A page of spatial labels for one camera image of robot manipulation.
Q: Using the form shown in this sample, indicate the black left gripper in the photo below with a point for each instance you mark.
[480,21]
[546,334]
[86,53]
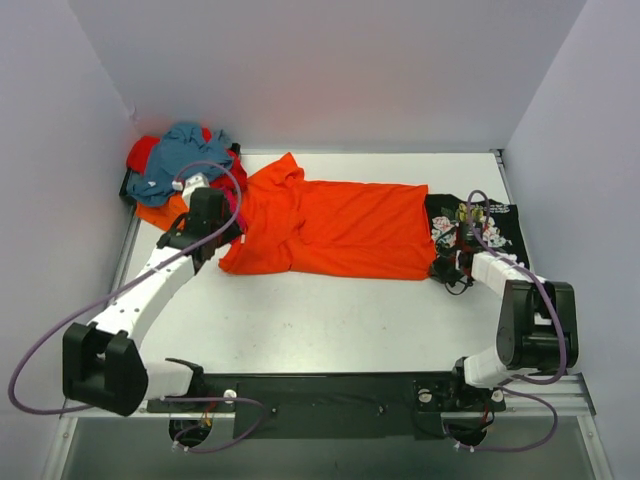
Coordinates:
[232,195]

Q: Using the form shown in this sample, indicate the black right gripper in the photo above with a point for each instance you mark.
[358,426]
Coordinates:
[463,234]

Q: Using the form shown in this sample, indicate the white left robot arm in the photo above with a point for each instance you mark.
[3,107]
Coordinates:
[102,364]

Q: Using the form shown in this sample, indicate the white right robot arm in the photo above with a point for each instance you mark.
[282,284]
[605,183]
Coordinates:
[537,334]

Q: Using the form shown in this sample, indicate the pink t-shirt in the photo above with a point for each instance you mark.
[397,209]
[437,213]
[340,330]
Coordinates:
[235,207]

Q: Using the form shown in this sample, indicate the light orange t-shirt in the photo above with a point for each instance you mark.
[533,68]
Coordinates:
[162,216]

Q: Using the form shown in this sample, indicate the black floral t-shirt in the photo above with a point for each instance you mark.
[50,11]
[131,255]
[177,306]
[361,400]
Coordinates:
[499,225]

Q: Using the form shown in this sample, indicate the blue t-shirt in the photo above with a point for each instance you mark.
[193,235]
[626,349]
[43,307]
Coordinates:
[183,151]

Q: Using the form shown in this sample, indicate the red t-shirt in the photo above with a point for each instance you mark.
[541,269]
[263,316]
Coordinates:
[235,176]

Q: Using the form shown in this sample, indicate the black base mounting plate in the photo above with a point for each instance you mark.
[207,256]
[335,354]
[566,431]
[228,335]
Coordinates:
[327,423]

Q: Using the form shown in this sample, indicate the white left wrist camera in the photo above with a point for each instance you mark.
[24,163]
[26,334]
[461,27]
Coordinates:
[190,185]

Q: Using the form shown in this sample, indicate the aluminium front rail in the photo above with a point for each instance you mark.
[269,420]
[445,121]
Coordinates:
[540,395]

